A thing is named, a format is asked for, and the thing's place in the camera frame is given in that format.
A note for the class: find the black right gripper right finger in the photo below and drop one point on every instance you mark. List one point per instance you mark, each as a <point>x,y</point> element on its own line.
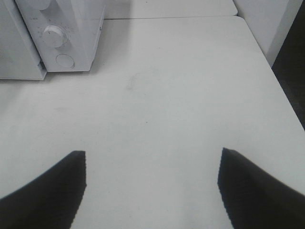
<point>254,199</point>

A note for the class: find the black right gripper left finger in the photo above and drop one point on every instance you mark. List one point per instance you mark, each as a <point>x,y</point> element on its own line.
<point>50,201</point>

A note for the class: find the round white door button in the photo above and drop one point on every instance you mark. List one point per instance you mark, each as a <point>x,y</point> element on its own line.
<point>65,61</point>

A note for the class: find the white microwave door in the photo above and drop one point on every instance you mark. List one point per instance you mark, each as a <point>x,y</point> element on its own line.
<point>19,58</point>

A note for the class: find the lower white timer knob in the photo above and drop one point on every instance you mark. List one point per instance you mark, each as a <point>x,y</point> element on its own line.
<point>54,36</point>

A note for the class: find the white microwave oven body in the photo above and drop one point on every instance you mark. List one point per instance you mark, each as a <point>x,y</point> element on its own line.
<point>81,20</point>

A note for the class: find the upper white power knob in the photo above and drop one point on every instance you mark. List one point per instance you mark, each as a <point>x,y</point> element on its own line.
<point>41,4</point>

